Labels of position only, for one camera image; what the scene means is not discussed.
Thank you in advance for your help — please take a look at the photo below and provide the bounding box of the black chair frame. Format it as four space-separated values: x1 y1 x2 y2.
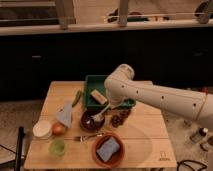
0 126 25 171

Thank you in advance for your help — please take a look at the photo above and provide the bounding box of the black floor cable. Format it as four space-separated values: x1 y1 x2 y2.
156 159 213 171

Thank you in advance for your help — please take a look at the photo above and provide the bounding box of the metal fork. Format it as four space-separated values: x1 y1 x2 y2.
73 133 104 142

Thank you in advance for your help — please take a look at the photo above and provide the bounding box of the white cup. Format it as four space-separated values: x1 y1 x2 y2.
33 120 52 139

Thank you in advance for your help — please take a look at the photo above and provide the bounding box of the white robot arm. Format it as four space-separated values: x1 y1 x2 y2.
104 64 213 131

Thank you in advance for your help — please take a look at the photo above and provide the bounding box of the grey folded cloth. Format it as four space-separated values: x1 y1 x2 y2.
55 102 72 128

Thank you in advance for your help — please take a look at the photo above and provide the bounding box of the orange fruit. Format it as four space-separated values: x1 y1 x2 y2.
52 122 66 136

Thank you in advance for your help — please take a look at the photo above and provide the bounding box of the green plastic tray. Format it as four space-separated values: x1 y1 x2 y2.
83 75 107 109

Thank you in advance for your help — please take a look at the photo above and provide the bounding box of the green chili pepper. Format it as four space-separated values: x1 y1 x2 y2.
72 90 82 107

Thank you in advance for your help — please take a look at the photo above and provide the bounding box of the green cup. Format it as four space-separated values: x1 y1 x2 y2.
49 139 65 156

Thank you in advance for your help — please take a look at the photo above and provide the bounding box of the brown grapes bunch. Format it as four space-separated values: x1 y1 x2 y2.
110 110 131 128

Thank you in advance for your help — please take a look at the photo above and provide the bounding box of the blue sponge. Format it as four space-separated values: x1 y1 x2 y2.
96 137 120 162

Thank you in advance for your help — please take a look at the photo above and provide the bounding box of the orange bowl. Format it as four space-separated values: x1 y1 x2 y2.
91 132 125 168

